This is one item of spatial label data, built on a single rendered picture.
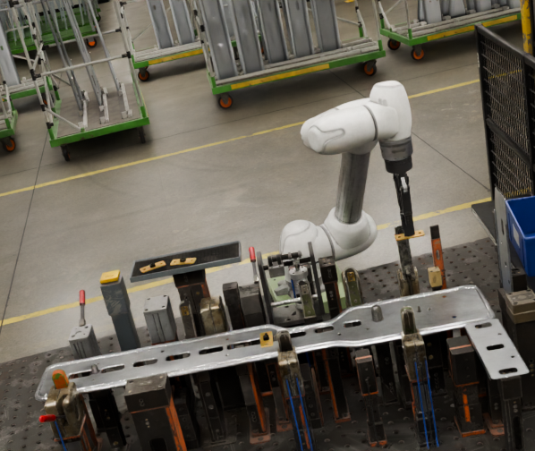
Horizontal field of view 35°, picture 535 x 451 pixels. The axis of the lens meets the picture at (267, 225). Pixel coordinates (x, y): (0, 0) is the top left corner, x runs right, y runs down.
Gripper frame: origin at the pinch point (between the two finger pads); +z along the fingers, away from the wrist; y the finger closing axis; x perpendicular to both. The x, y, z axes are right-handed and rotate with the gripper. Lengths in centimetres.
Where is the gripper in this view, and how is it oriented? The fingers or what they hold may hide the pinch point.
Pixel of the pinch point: (407, 222)
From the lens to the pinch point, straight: 248.6
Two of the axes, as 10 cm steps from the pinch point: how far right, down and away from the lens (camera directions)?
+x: 9.8, -1.9, -0.4
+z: 1.9, 9.1, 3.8
